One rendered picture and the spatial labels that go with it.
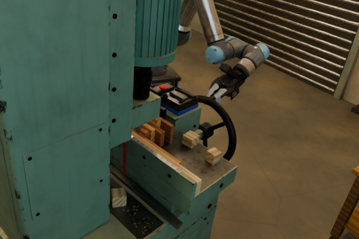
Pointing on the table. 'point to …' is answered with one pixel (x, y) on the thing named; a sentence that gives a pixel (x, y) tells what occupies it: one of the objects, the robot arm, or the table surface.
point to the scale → (156, 154)
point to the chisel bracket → (145, 110)
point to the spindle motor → (157, 16)
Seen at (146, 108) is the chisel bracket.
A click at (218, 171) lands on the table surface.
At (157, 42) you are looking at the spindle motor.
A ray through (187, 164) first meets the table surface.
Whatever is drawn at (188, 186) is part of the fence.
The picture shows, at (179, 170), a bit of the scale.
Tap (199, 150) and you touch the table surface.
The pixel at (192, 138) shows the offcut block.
